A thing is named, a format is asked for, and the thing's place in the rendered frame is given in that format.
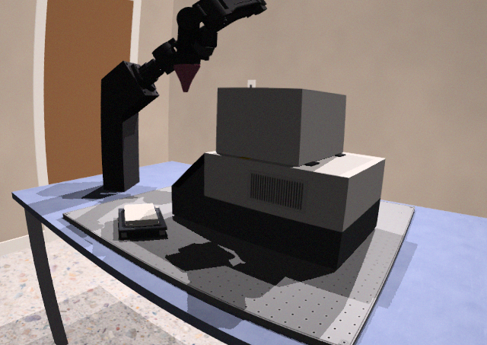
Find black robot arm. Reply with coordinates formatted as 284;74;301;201
131;0;267;91

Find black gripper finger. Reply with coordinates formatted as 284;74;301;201
187;64;200;92
173;64;192;92

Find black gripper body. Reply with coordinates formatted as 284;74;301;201
165;53;209;65

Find black and white benchtop lab instrument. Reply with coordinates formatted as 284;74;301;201
171;88;385;270

